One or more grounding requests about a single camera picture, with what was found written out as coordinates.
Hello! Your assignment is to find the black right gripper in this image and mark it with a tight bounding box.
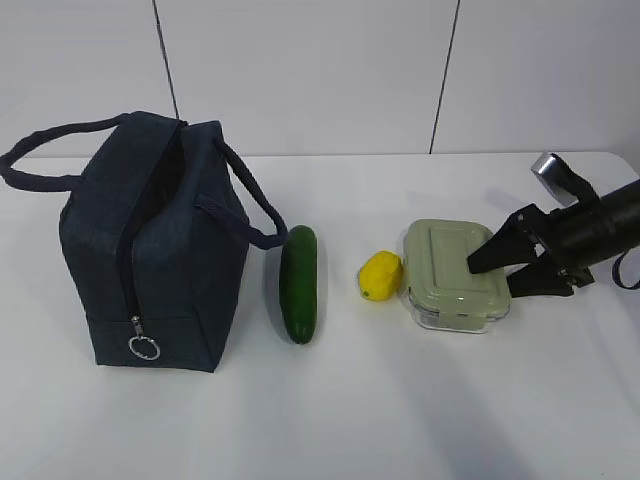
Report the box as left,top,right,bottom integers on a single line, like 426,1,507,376
467,199,608,298

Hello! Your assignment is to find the green lidded glass food container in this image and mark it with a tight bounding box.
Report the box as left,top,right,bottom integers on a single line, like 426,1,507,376
403,219,511,334

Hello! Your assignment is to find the yellow lemon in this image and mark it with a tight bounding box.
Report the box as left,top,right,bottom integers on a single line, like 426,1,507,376
358,250,403,302

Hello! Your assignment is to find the green cucumber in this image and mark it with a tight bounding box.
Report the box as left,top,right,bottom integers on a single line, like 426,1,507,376
279,225,317,345

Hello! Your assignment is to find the navy blue fabric lunch bag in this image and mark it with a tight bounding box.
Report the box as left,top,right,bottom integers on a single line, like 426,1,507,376
1,111,287,372

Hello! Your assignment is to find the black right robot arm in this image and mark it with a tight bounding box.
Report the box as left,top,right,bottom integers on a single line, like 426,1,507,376
467,181,639,298

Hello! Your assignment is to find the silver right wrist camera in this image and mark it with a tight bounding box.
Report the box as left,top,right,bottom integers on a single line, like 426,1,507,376
530,152,598,207

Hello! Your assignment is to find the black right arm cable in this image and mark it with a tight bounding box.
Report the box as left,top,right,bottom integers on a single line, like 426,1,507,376
612,249,640,290

